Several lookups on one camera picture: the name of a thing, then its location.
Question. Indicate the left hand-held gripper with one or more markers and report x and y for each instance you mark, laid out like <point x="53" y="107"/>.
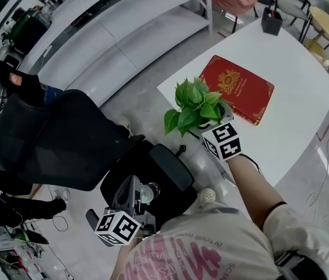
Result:
<point x="118" y="229"/>

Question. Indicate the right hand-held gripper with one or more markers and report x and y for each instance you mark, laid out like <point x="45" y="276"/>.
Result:
<point x="224" y="141"/>

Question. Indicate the green plant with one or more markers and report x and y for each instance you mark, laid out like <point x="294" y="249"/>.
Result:
<point x="193" y="106"/>

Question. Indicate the person's right forearm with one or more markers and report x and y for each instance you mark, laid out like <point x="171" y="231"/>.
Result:
<point x="252" y="185"/>

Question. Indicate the red hardcover book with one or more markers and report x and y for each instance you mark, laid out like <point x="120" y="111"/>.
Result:
<point x="240" y="92"/>

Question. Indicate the person's white shoe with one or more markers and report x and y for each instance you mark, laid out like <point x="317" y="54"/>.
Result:
<point x="208" y="197"/>

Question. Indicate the black office chair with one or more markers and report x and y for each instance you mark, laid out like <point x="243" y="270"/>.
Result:
<point x="74" y="144"/>

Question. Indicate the person's white t-shirt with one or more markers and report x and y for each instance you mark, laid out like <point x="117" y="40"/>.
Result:
<point x="240" y="223"/>

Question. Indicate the black pen holder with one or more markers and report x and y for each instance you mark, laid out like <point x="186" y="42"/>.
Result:
<point x="271" y="25"/>

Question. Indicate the white metal shelving rack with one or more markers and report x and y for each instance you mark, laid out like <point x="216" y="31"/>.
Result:
<point x="153" y="4"/>

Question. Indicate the grey chair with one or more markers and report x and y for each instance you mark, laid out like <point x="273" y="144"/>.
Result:
<point x="291" y="1"/>

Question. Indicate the dark green storage bin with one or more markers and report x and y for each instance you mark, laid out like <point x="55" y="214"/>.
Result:
<point x="27" y="31"/>

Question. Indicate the fisheye camera lens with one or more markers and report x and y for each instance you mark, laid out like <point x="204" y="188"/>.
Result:
<point x="150" y="192"/>

